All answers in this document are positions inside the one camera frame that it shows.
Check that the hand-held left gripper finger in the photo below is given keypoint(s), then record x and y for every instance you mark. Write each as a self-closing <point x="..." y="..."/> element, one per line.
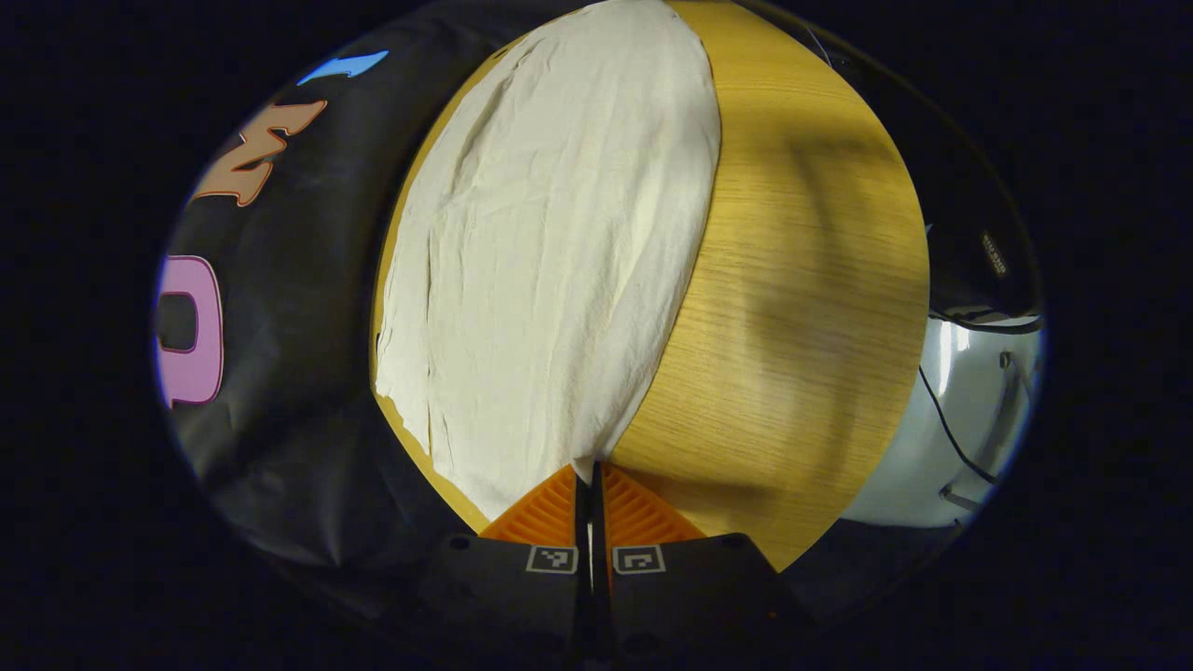
<point x="600" y="559"/>
<point x="582" y="531"/>

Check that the cream white jeans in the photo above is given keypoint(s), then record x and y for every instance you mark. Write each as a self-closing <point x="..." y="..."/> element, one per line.
<point x="541" y="261"/>

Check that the black backdrop cloth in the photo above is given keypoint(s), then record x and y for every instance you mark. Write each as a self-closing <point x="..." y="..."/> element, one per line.
<point x="308" y="308"/>

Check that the black bag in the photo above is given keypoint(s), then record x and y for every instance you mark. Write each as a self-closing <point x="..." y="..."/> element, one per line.
<point x="969" y="261"/>

